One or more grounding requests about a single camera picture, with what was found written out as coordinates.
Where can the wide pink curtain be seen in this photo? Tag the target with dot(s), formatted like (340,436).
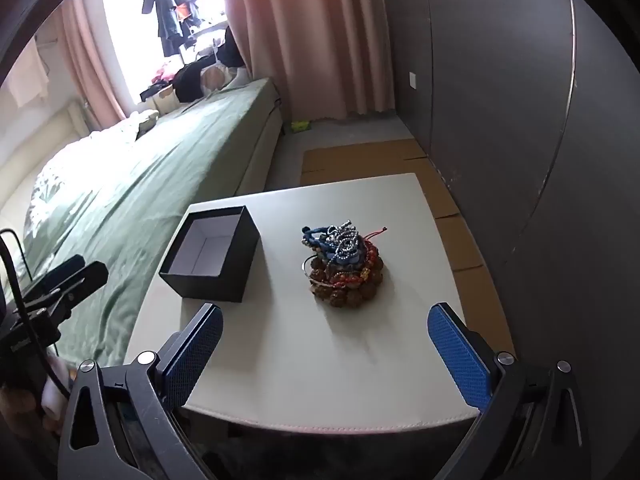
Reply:
(310,35)

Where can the hanging white cloth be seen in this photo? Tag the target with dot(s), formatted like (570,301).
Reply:
(27,77)

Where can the white wall socket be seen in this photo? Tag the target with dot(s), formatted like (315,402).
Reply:
(412,80)

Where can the dark grey wardrobe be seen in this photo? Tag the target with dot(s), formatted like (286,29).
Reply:
(500,85)

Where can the crumpled white cloth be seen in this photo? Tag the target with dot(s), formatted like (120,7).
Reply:
(125,127)

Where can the black bag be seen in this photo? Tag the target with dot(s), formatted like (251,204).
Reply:
(189,82)

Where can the red clothes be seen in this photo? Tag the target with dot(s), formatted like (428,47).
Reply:
(161,74)

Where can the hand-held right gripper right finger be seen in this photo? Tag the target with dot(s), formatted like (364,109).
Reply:
(457,355)

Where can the bed with green sheet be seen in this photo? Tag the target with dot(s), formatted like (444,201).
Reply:
(150,185)

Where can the beige headboard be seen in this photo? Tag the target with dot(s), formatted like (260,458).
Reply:
(30,150)

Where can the hanging dark clothes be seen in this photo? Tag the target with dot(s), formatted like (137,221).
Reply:
(167,5)

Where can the person's left hand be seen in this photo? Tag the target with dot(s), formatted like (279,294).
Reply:
(50,390)

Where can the white floral blanket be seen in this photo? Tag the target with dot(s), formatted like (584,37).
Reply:
(55,195)

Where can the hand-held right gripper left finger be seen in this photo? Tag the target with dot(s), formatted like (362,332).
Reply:
(200,355)

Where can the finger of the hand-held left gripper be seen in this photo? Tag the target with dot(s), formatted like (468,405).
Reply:
(85,280)
(70,266)

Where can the narrow pink curtain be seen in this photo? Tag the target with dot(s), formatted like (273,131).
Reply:
(95,70)

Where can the black square box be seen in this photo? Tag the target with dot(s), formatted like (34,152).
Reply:
(235,270)

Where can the white square table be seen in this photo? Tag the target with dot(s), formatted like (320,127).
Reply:
(360,160)

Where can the small green object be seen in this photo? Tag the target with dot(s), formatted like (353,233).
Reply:
(300,126)

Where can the black garment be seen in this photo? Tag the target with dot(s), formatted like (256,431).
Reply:
(232,50)

